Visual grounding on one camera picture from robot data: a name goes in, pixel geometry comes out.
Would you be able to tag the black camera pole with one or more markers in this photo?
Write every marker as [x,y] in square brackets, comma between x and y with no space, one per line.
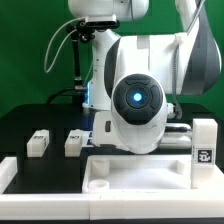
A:
[80,89]

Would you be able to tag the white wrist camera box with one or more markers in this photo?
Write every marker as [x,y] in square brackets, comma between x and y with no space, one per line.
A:
[102,133]

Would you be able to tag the black camera on pole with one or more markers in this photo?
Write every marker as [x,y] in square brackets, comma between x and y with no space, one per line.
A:
[85,28]

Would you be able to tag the white desk top tray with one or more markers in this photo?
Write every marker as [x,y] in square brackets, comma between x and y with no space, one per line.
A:
[135,173]

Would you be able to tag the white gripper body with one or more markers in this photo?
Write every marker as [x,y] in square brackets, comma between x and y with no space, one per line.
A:
[176,136]

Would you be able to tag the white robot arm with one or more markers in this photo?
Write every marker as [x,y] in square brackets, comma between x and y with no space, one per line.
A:
[134,74]

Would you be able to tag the fiducial marker sheet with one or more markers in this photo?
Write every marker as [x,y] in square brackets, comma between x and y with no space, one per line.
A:
[87,139]

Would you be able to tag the white left fence block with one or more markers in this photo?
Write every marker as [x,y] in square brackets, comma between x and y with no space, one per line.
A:
[8,170]

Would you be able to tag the white front fence bar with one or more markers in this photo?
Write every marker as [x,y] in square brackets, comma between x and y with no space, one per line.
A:
[108,207]

